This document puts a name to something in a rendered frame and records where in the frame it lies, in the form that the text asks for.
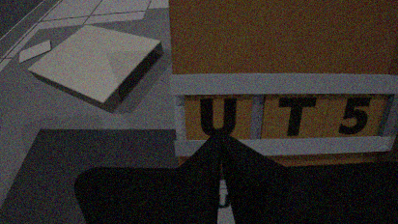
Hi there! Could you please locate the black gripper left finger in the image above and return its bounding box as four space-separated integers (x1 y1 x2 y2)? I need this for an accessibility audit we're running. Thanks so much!
74 134 221 224

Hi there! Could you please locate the grey flat square slab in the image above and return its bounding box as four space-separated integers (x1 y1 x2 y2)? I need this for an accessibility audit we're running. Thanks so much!
28 25 164 113

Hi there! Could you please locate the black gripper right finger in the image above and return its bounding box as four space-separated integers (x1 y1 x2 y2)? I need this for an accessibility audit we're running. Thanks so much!
220 134 398 224

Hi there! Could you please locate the white paper ticket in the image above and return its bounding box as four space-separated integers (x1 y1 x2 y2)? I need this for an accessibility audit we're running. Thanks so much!
217 181 235 224

